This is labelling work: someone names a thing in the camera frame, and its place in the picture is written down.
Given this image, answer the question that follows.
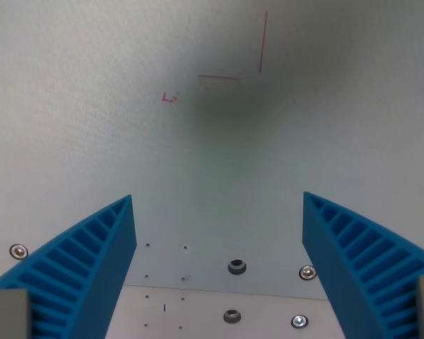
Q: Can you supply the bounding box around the silver screw with washer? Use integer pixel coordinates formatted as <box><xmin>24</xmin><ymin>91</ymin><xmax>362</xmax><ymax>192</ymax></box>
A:
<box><xmin>9</xmin><ymin>244</ymin><xmax>29</xmax><ymax>260</ymax></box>
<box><xmin>290</xmin><ymin>314</ymin><xmax>309</xmax><ymax>330</ymax></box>
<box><xmin>298</xmin><ymin>265</ymin><xmax>317</xmax><ymax>281</ymax></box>

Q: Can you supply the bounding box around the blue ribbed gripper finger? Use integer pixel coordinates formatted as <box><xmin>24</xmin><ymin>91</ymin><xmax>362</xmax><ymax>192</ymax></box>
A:
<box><xmin>302</xmin><ymin>191</ymin><xmax>424</xmax><ymax>339</ymax></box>
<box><xmin>0</xmin><ymin>194</ymin><xmax>138</xmax><ymax>339</ymax></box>

